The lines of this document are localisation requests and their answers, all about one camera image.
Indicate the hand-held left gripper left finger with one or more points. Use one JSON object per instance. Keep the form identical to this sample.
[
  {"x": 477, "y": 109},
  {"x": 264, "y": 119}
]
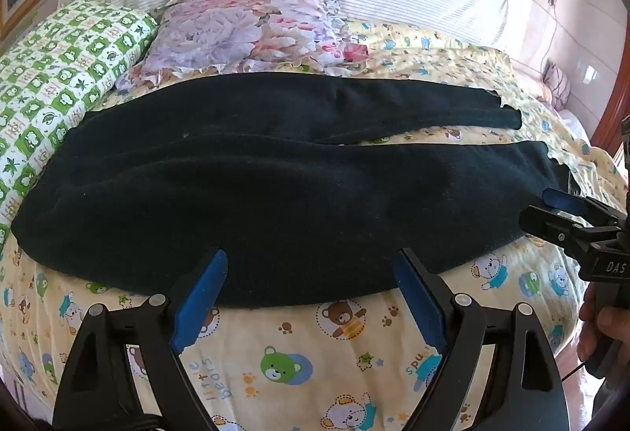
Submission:
[{"x": 202, "y": 298}]

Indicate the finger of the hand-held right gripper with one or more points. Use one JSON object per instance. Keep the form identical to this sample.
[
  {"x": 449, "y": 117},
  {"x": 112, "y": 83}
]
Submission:
[
  {"x": 566, "y": 203},
  {"x": 551, "y": 224}
]

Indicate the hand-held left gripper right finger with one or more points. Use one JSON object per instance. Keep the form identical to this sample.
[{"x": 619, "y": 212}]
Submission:
[{"x": 418, "y": 298}]

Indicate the black pants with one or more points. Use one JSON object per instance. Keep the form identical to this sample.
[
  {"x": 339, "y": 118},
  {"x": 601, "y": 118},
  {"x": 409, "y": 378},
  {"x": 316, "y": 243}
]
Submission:
[{"x": 275, "y": 194}]

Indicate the person's right hand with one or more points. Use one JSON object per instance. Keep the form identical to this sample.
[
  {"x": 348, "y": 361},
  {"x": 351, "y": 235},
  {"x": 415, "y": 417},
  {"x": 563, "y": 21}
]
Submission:
[{"x": 588, "y": 322}]

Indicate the pink pillow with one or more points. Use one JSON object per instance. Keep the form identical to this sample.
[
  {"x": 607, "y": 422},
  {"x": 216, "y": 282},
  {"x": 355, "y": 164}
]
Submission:
[{"x": 557, "y": 86}]

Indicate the yellow bear print bed sheet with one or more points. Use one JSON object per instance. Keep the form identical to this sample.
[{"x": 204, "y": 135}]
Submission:
[{"x": 305, "y": 362}]

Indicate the floral ruffled pillow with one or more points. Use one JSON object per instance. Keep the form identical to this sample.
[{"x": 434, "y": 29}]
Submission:
[{"x": 236, "y": 32}]

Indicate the green checkered pillow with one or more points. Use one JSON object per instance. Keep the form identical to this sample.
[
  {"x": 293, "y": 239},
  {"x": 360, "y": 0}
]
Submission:
[{"x": 64, "y": 66}]

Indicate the red wooden door frame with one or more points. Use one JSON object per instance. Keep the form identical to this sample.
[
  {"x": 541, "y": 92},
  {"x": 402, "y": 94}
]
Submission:
[{"x": 613, "y": 116}]

